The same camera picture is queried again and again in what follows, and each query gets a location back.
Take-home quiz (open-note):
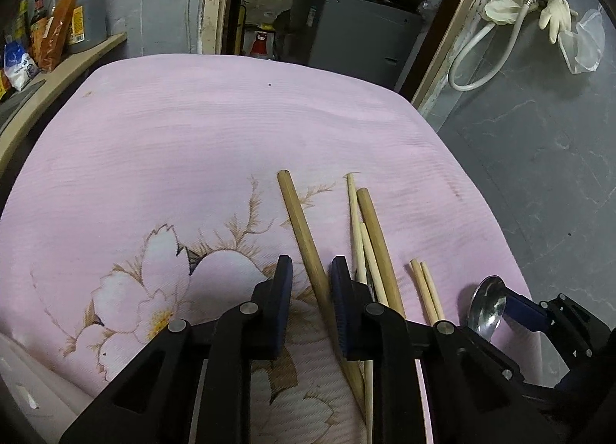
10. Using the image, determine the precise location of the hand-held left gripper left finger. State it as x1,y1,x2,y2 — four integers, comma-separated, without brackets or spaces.
59,255,293,444

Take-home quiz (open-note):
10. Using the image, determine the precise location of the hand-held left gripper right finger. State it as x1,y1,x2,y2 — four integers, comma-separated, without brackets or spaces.
330,255,559,444

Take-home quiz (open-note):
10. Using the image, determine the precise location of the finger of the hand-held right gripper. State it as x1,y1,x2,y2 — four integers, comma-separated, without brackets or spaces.
504,292,606,368

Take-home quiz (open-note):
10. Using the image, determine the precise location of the metal spoon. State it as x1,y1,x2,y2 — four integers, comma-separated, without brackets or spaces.
468,275,508,343

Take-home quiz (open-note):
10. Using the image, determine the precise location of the thin wooden chopstick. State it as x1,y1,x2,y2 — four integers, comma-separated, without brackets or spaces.
360,223,388,307
346,173,373,444
410,259,439,324
420,260,446,322

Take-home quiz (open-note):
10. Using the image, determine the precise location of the thick wooden chopstick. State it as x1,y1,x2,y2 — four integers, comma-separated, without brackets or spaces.
278,169,367,418
357,188,406,320

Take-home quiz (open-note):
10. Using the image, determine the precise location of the red bottle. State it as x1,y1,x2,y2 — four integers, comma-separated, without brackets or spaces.
250,30,271,60

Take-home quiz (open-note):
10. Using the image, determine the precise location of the clear plastic bag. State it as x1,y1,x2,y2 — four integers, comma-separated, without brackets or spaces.
558,6,606,74

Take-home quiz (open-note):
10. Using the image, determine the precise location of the grey cabinet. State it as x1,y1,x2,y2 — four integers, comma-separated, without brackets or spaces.
289,0,424,91

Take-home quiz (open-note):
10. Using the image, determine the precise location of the beige wooden shelf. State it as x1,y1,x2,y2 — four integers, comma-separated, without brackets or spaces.
0,32,128,175

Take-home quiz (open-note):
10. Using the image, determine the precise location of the white and blue bag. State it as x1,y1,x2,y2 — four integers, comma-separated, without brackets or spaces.
4,37,39,91

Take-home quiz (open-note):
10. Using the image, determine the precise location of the dark sauce bottle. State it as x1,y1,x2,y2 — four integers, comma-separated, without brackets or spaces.
30,0,49,38

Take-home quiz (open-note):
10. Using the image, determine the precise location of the white hose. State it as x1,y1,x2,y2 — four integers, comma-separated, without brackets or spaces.
449,0,536,91

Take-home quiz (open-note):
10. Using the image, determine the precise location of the beige door frame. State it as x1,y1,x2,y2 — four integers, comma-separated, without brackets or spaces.
199,0,501,122

